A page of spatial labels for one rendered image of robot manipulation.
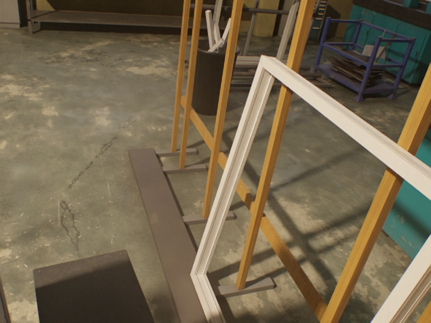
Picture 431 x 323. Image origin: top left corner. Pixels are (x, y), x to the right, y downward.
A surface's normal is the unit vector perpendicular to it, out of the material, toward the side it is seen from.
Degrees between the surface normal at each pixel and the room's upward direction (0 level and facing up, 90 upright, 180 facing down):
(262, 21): 90
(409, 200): 90
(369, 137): 82
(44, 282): 0
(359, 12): 90
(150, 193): 0
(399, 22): 90
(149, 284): 0
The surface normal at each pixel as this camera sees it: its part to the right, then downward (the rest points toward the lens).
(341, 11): 0.31, 0.52
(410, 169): -0.92, -0.06
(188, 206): 0.12, -0.85
